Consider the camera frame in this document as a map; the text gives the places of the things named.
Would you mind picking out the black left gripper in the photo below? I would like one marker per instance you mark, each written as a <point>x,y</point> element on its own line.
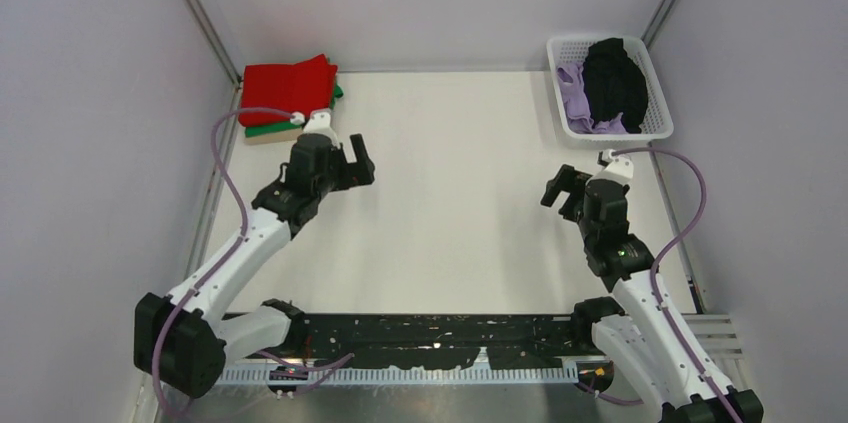
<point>353,174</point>

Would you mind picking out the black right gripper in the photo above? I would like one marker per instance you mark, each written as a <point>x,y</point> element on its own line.
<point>569,180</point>

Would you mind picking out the red t-shirt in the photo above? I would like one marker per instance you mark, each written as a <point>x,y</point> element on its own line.
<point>302,87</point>

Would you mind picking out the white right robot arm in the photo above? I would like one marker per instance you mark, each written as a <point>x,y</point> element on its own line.
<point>637,325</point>

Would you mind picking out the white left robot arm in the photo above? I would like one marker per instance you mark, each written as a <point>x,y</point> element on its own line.
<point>185,337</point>

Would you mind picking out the folded beige t-shirt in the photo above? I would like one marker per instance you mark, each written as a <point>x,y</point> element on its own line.
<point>273,138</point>

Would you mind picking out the lilac t-shirt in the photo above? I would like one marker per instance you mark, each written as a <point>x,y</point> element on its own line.
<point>599,111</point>

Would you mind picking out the folded green t-shirt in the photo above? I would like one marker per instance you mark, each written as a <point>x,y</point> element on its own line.
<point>286,128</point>

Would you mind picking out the black t-shirt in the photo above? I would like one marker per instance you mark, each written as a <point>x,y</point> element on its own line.
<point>610,58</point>

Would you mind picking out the white plastic laundry basket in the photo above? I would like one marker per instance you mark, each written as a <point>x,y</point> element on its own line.
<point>657,124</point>

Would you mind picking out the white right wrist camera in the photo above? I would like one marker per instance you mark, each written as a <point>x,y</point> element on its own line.
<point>616,168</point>

